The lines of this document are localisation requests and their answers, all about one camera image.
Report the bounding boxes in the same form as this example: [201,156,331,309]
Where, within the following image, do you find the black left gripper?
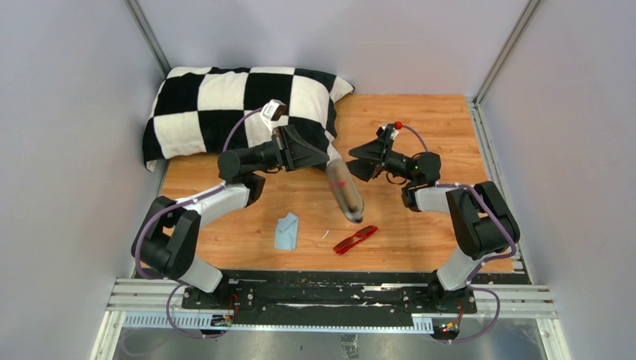
[247,127,329,174]

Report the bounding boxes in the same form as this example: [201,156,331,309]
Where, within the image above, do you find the light blue cleaning cloth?
[274,212,299,251]

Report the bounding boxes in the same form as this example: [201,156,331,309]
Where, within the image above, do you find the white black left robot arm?
[131,125,329,310]

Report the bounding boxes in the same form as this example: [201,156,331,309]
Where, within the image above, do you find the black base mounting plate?
[182,269,532,320]

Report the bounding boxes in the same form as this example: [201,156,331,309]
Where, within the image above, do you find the black and white checkered pillow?
[142,67,355,171]

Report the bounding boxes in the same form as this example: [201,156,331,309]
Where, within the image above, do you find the beige plaid glasses case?
[325,159,364,224]

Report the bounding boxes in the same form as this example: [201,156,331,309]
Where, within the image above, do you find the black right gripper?
[341,129,418,184]

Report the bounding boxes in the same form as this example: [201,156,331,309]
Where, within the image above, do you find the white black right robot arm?
[347,124,521,314]

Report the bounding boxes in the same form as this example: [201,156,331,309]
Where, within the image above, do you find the aluminium rail frame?
[90,279,569,359]

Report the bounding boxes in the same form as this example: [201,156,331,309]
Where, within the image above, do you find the red sunglasses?
[332,225,378,255]

